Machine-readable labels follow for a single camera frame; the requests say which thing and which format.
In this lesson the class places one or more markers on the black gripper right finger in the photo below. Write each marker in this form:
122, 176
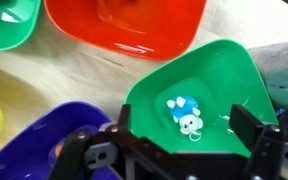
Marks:
245, 125

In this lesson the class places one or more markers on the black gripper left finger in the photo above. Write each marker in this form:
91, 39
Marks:
124, 116

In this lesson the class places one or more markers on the blue and white plush toy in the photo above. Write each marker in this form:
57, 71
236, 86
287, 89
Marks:
185, 112

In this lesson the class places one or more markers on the green bowl on left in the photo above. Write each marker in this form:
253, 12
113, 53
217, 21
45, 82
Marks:
218, 75

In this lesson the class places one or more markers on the green bowl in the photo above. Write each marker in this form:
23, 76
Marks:
218, 75
18, 20

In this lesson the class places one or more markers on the red plastic bowl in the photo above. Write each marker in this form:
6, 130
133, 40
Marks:
151, 29

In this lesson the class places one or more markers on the blue plastic bowl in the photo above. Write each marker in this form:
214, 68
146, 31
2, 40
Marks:
31, 154

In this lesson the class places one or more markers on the green bowl on right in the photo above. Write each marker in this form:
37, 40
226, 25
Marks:
18, 20

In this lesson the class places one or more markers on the silver metal cylinder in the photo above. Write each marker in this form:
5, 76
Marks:
272, 62

